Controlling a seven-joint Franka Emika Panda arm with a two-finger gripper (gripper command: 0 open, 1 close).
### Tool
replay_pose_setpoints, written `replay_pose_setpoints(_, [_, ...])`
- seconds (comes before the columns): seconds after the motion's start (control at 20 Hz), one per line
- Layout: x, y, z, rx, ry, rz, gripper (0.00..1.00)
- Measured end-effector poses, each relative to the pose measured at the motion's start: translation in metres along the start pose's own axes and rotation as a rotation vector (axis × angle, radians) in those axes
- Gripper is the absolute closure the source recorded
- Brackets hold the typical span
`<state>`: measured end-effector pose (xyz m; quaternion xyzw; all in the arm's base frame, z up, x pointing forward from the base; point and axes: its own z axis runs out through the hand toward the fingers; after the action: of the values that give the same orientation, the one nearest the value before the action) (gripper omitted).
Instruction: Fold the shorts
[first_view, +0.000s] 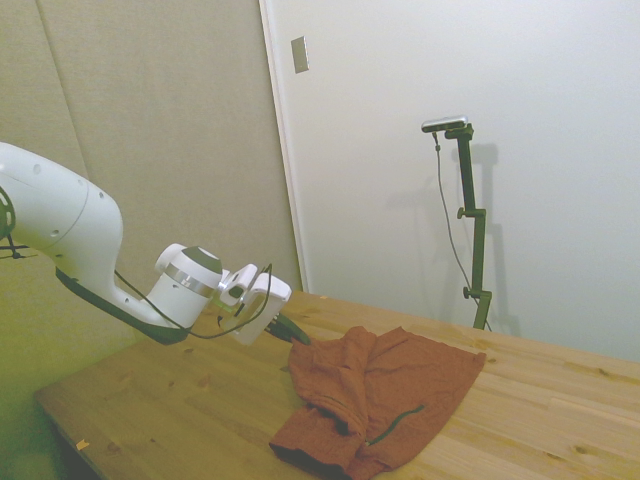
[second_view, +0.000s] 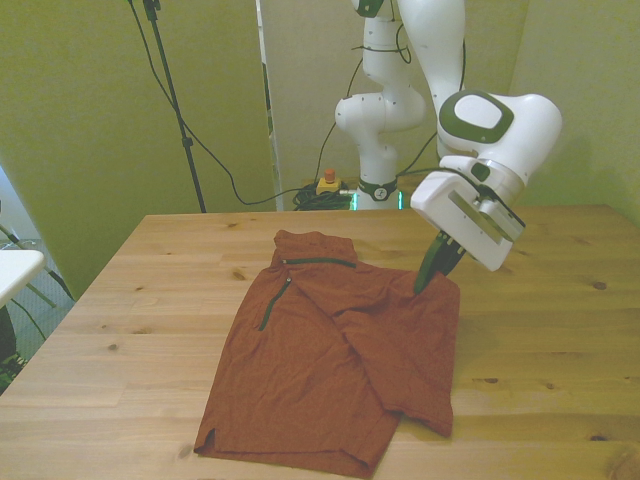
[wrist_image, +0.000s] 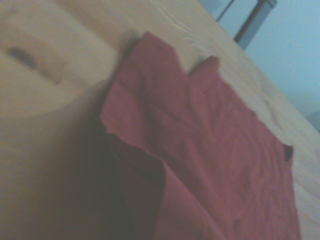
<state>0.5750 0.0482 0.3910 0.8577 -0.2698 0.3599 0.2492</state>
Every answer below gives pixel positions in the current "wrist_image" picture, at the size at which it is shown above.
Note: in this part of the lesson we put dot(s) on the rust red shorts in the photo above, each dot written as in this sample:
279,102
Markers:
212,150

